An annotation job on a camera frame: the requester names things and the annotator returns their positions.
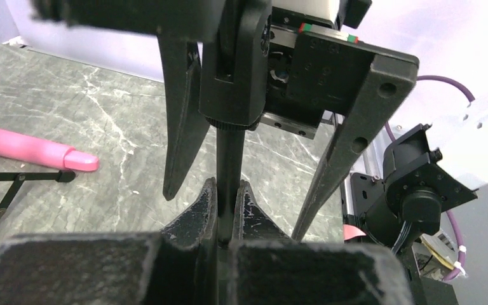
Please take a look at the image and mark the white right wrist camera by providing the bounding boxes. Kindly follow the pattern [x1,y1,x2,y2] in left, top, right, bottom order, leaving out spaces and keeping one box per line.
[272,0,372,30]

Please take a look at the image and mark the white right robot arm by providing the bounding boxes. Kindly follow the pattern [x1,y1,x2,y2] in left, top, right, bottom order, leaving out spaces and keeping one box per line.
[154,1,488,253]

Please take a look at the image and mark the pink microphone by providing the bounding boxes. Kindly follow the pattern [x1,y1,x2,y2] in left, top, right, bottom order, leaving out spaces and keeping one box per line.
[0,129,99,172]

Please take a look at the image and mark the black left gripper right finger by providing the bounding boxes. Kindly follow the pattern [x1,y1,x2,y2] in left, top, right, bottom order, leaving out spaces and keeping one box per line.
[229,180,414,304]

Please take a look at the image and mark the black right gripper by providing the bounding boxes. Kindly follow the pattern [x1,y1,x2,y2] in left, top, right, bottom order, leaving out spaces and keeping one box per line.
[263,22,419,241]

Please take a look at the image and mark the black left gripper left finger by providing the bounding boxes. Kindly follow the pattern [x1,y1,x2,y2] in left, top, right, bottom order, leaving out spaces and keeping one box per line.
[0,178,218,304]

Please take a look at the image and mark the black round-base mic stand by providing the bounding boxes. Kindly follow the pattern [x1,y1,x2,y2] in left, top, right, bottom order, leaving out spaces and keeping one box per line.
[32,1,273,244]

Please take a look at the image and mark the black tripod mic stand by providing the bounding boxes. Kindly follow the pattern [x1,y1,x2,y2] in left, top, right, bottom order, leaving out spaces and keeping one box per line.
[0,168,76,245]

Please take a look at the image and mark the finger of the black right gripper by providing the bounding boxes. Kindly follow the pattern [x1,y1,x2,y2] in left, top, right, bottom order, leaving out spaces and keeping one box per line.
[158,38,210,201]

